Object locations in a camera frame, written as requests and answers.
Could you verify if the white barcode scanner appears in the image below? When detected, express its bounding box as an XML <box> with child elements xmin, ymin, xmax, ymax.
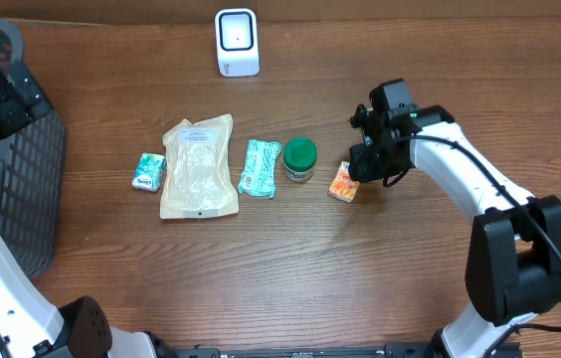
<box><xmin>215</xmin><ymin>8</ymin><xmax>260</xmax><ymax>78</ymax></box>

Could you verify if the beige clear pouch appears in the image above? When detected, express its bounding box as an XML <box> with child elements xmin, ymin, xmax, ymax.
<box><xmin>160</xmin><ymin>113</ymin><xmax>239</xmax><ymax>220</ymax></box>

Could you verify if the orange tissue pack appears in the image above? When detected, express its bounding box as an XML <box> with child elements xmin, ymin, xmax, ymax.
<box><xmin>328</xmin><ymin>161</ymin><xmax>360</xmax><ymax>203</ymax></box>

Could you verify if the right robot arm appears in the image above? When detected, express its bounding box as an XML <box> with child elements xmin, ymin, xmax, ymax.
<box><xmin>349</xmin><ymin>79</ymin><xmax>561</xmax><ymax>357</ymax></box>

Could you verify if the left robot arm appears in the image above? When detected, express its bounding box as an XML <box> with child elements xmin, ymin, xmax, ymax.
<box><xmin>0</xmin><ymin>72</ymin><xmax>157</xmax><ymax>358</ymax></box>

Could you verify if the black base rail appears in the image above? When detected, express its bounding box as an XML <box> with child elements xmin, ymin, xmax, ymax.
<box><xmin>170</xmin><ymin>341</ymin><xmax>525</xmax><ymax>358</ymax></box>

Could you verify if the green lid jar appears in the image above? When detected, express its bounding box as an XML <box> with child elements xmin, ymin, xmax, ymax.
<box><xmin>283</xmin><ymin>137</ymin><xmax>317</xmax><ymax>182</ymax></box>

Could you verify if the green tissue pack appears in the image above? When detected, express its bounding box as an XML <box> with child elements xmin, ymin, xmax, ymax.
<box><xmin>132</xmin><ymin>153</ymin><xmax>166</xmax><ymax>192</ymax></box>

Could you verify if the teal wipes packet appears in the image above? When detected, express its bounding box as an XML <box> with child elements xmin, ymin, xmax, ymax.
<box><xmin>238</xmin><ymin>139</ymin><xmax>282</xmax><ymax>199</ymax></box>

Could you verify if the grey plastic mesh basket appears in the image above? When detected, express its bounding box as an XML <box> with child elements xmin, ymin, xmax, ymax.
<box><xmin>0</xmin><ymin>19</ymin><xmax>67</xmax><ymax>276</ymax></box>

